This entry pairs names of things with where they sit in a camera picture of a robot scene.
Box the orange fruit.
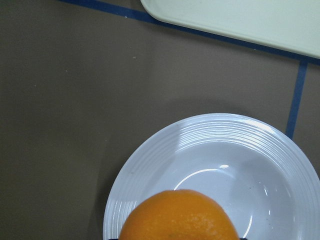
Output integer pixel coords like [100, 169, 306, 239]
[119, 189, 240, 240]

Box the cream bear tray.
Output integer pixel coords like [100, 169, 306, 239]
[141, 0, 320, 59]

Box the white round plate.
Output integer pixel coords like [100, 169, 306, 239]
[102, 113, 320, 240]

